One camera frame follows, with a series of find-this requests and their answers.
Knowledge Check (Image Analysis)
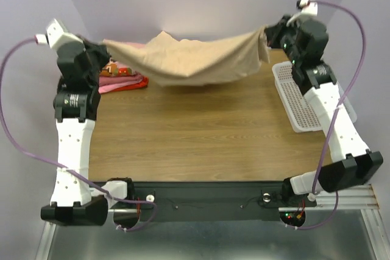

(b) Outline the orange folded shirt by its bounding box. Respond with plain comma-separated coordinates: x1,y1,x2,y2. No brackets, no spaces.
115,76,149,91

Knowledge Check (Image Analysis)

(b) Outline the pink printed folded shirt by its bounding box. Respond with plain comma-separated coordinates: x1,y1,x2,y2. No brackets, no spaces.
100,57,138,77

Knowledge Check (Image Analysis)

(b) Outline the aluminium frame rail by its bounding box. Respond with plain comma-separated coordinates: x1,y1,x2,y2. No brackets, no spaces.
309,186,389,259

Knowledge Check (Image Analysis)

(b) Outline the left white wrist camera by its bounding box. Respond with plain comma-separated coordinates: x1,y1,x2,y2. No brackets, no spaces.
34,19,78,51

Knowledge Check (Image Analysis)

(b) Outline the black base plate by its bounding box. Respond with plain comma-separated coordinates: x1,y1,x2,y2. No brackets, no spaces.
132,181,316,222

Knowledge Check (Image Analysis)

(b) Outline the white plastic basket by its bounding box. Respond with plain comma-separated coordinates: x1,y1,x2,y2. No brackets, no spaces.
272,61,358,133

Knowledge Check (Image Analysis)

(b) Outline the light pink folded shirt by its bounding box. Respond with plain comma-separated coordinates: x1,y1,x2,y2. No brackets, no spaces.
99,83,123,94

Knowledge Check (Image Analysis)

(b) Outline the dark pink folded shirt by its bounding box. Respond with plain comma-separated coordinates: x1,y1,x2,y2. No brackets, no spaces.
99,74,143,87

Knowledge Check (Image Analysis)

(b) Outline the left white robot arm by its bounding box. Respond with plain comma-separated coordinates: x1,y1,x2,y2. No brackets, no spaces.
40,38,136,226

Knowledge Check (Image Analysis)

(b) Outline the beige t shirt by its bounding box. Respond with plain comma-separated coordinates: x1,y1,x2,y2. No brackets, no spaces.
102,27,269,86

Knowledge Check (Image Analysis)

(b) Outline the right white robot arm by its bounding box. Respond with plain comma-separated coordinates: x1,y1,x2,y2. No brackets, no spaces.
265,15,383,205

